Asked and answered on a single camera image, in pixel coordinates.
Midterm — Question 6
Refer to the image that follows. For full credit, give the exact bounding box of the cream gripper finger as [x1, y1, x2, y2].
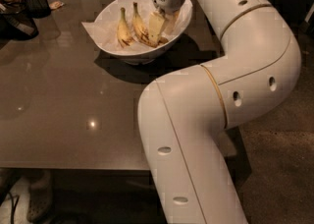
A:
[164, 10, 180, 34]
[148, 11, 167, 45]

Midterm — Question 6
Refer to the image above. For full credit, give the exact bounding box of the spotted yellow banana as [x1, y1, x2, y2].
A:
[117, 7, 134, 47]
[131, 2, 169, 48]

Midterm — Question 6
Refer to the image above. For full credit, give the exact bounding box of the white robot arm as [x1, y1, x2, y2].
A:
[137, 0, 301, 224]

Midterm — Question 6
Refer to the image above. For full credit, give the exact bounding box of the white ceramic bowl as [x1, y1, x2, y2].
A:
[92, 0, 194, 66]

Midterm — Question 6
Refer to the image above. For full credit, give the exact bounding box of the white paper bowl liner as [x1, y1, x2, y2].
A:
[80, 0, 193, 53]

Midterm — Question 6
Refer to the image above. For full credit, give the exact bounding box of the small crumpled wrapper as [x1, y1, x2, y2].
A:
[49, 1, 64, 10]

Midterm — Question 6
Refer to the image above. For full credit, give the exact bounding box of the black mesh pen cup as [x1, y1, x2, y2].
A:
[25, 0, 51, 19]

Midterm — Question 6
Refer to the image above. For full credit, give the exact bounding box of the black mesh desk tray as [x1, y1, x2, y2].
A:
[0, 3, 38, 40]

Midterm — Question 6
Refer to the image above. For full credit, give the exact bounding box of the beige perforated clog shoe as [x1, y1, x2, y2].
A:
[26, 170, 53, 223]

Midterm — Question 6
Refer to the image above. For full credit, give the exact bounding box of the black floor cable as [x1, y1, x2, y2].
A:
[6, 192, 21, 224]

